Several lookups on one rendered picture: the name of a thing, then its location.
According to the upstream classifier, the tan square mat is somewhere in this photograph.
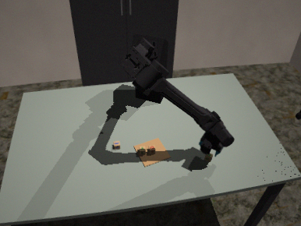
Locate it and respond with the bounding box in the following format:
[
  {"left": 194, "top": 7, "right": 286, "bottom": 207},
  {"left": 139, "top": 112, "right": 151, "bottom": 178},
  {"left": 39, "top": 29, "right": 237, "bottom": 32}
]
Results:
[{"left": 134, "top": 138, "right": 171, "bottom": 167}]

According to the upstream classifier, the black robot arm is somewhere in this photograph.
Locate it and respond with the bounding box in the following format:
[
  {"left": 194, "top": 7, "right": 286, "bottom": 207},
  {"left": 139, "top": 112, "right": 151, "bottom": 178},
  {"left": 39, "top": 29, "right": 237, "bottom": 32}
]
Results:
[{"left": 119, "top": 37, "right": 234, "bottom": 155}]

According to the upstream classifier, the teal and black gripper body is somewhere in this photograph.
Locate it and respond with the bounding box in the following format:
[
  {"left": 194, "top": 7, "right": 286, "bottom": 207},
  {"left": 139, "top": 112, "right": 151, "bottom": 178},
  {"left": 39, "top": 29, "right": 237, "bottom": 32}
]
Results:
[{"left": 200, "top": 132, "right": 223, "bottom": 153}]

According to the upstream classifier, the beige letter block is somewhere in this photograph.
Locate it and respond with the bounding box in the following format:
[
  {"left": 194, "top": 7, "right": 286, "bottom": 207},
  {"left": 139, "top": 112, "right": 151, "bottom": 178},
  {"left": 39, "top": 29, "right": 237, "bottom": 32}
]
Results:
[
  {"left": 113, "top": 141, "right": 120, "bottom": 150},
  {"left": 149, "top": 146, "right": 155, "bottom": 154},
  {"left": 139, "top": 146, "right": 146, "bottom": 154},
  {"left": 204, "top": 153, "right": 213, "bottom": 162}
]

